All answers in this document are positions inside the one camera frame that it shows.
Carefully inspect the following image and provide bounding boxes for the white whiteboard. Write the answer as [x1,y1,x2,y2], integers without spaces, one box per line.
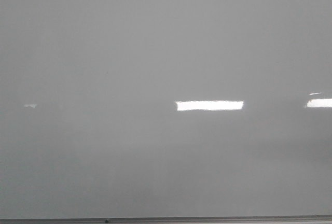
[1,0,331,219]

